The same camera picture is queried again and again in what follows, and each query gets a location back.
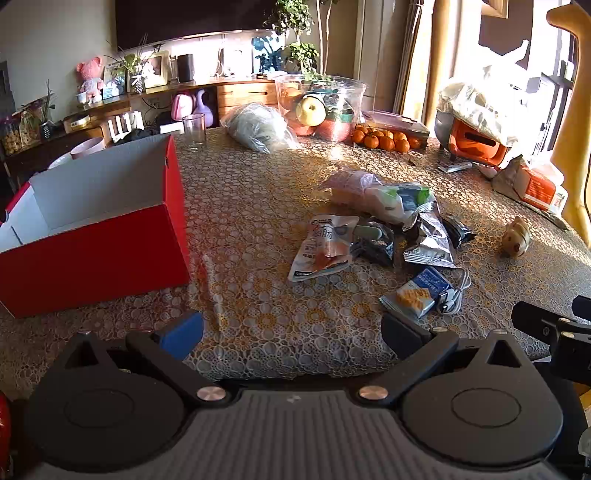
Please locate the red cardboard box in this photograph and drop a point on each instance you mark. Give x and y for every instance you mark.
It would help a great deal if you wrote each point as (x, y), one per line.
(92, 258)

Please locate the clear plastic bag grey contents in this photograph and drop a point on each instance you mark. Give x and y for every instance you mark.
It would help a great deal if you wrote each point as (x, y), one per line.
(258, 127)

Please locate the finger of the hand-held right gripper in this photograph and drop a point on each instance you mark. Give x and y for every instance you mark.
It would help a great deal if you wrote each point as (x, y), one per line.
(535, 318)
(582, 307)

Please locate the clear drinking glass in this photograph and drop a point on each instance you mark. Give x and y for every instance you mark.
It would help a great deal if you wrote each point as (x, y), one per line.
(194, 134)

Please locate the red apple in foam net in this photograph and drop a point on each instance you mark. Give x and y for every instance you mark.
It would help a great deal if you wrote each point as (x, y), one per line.
(336, 130)

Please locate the pink mug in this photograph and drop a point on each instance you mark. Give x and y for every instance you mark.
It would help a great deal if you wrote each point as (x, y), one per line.
(87, 148)

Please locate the white round desk device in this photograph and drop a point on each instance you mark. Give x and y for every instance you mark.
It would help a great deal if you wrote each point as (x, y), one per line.
(236, 60)

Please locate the white photo frame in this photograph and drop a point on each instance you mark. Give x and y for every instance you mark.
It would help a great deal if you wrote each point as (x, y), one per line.
(154, 69)

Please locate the white tube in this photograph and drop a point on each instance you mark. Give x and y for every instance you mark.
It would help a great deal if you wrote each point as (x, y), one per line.
(455, 167)

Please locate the tall leafy houseplant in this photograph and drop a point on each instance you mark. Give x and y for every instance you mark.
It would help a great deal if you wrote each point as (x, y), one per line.
(295, 23)

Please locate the pink small bag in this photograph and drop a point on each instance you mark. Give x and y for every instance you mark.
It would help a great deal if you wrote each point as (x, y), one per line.
(181, 107)

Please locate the dark cloth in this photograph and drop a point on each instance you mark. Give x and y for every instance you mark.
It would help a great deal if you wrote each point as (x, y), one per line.
(136, 136)

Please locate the clear plastic fruit tub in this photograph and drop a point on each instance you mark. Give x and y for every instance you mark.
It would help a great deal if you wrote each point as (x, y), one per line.
(355, 92)

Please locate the snack jar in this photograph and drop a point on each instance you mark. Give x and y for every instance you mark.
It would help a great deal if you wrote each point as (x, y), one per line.
(11, 138)

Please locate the dark cylindrical speaker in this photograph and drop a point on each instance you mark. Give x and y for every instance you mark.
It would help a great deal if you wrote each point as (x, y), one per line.
(185, 68)

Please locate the beige curtain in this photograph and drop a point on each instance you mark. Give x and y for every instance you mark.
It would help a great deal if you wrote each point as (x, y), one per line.
(434, 55)

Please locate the large crumpled plastic bag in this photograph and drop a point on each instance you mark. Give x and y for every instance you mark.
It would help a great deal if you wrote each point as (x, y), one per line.
(485, 106)

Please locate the orange tissue pack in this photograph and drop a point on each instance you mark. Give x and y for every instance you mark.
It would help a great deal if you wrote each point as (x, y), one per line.
(540, 189)

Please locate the blue cracker packet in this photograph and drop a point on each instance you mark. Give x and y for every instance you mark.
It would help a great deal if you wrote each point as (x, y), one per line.
(415, 295)

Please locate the silver foil snack packet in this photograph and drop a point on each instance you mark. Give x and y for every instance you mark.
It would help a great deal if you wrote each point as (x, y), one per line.
(429, 244)

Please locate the teal packets in tub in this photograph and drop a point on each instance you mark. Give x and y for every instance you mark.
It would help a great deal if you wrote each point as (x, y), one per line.
(340, 108)

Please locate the small potted plant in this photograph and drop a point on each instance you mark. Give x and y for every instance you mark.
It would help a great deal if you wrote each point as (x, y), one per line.
(136, 83)

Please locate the clear lidded plastic box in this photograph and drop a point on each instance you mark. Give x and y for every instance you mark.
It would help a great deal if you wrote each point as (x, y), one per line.
(392, 121)

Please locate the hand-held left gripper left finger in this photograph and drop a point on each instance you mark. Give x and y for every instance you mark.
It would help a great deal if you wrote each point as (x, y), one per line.
(180, 334)

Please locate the tall yellow stand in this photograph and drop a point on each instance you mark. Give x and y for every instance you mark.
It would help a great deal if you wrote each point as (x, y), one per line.
(572, 138)

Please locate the yellow apple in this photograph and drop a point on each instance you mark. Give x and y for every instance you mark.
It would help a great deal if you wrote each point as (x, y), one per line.
(310, 110)

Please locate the orange fruit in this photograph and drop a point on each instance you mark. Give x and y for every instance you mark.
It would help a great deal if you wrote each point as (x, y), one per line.
(291, 98)

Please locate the pink teddy bear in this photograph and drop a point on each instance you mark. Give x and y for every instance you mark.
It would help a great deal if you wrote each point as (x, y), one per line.
(91, 74)

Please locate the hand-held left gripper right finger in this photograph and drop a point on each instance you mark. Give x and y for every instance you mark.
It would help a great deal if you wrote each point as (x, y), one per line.
(401, 334)

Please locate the window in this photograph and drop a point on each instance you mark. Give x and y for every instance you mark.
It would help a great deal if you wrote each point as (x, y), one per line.
(554, 92)

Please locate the small white pink object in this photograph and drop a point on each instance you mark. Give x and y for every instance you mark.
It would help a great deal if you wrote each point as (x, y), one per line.
(487, 171)

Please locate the pile of tangerines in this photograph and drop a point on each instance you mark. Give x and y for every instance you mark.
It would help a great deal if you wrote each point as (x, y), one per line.
(385, 142)

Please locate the white router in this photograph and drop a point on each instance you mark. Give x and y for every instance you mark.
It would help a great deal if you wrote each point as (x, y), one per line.
(124, 127)

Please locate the purple kettle shaped object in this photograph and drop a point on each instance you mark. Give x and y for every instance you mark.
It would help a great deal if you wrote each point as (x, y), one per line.
(203, 110)

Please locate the patterned lace cloth desktop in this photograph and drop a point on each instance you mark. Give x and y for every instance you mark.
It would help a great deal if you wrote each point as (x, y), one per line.
(258, 207)

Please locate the white bowl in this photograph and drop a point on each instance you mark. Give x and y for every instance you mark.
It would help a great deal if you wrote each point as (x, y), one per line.
(60, 161)

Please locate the dark potted grass plant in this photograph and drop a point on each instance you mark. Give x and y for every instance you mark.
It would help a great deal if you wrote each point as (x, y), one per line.
(46, 129)

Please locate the black snack packet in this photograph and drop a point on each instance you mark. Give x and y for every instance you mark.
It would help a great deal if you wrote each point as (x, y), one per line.
(376, 251)

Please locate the wooden tv cabinet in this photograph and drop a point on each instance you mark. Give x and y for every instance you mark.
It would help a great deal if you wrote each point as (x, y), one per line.
(244, 94)

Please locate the orange grey appliance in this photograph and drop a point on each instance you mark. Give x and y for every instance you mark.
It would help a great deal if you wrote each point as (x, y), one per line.
(475, 143)

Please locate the small beige toy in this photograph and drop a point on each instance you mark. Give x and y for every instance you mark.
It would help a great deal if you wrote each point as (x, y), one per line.
(516, 237)

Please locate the black television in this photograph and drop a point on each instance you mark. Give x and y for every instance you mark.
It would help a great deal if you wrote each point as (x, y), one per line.
(184, 18)

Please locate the white orange snack pouch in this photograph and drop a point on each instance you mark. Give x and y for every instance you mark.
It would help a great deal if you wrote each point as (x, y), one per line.
(318, 249)

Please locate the small black packet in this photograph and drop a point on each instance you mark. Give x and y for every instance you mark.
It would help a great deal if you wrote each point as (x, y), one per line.
(459, 230)

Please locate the white green tissue packet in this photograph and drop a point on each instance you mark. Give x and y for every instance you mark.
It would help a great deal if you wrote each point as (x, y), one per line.
(392, 201)

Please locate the purple printed snack packet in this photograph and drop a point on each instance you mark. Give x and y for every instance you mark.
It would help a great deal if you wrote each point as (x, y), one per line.
(346, 182)

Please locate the blue leaf ornament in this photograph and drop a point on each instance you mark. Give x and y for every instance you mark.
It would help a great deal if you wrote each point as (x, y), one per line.
(268, 53)

